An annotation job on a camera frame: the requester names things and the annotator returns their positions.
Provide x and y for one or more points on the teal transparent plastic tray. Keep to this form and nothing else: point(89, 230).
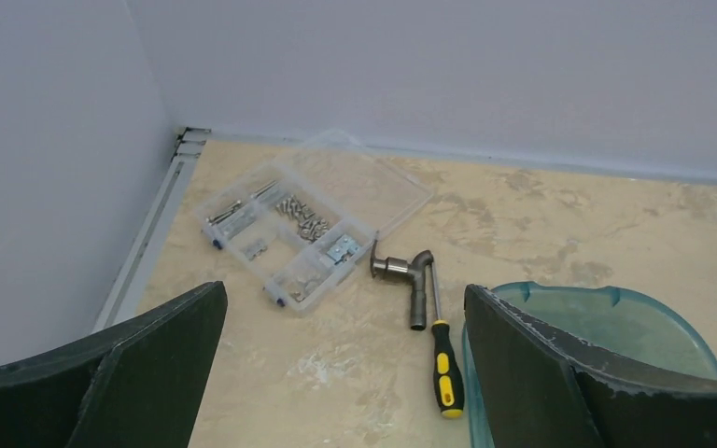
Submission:
point(630, 321)

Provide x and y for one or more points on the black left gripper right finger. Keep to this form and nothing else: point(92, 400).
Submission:
point(556, 383)

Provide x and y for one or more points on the clear plastic screw organizer box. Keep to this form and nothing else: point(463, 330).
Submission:
point(302, 221)

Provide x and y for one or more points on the yellow black handled screwdriver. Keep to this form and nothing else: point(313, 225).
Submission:
point(448, 383)

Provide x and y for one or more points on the aluminium frame rail left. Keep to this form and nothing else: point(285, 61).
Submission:
point(127, 291)

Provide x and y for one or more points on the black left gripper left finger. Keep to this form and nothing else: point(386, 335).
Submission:
point(139, 383)

